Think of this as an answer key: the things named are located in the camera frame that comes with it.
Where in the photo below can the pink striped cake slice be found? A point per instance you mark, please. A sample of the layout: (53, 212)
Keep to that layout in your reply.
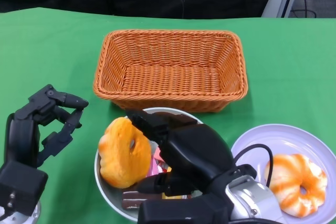
(155, 169)

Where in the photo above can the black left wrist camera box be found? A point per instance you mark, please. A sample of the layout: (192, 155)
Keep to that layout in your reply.
(21, 184)

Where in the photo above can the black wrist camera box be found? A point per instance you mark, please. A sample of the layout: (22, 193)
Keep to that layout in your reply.
(21, 184)
(183, 211)

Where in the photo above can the chocolate layered cake slice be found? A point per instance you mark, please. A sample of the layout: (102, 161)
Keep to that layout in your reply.
(134, 199)

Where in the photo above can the pale lavender round plate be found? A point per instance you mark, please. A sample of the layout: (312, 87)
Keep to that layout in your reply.
(288, 140)

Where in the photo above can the grey round bowl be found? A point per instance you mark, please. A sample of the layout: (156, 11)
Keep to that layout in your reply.
(110, 197)

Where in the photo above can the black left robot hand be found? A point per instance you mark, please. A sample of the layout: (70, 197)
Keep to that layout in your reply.
(18, 134)

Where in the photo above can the yellow cake slice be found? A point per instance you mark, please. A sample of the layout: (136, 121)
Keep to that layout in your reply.
(173, 196)

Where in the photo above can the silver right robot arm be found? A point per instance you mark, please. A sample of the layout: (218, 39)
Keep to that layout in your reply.
(249, 197)

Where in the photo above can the orange wicker basket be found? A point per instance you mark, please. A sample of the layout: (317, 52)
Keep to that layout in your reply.
(170, 77)

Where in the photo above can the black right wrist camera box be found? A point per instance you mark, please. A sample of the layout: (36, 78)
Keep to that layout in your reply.
(183, 211)

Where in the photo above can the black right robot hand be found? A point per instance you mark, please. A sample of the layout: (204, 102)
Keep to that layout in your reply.
(191, 150)

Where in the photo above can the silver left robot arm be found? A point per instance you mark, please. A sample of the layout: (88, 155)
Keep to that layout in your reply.
(26, 218)

